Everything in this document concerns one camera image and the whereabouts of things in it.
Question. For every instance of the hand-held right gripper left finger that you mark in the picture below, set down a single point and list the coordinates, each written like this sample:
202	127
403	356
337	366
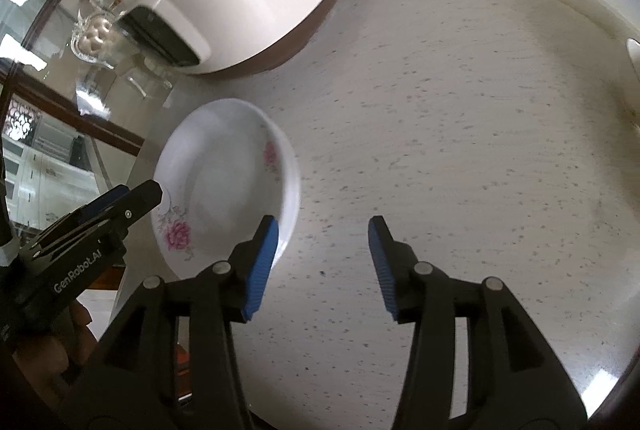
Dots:
260	265

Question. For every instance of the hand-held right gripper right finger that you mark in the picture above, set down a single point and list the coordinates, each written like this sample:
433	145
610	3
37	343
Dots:
385	270

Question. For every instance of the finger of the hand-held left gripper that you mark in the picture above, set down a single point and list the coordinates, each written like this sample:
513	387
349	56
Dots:
142	197
107	199

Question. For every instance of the white floral plate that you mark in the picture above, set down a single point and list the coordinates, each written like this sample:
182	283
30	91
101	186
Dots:
225	180

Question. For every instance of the person's left hand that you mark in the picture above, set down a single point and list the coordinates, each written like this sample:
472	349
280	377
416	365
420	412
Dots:
50	360

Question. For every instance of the clear glass dish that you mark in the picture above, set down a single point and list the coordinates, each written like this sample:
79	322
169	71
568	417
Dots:
95	35

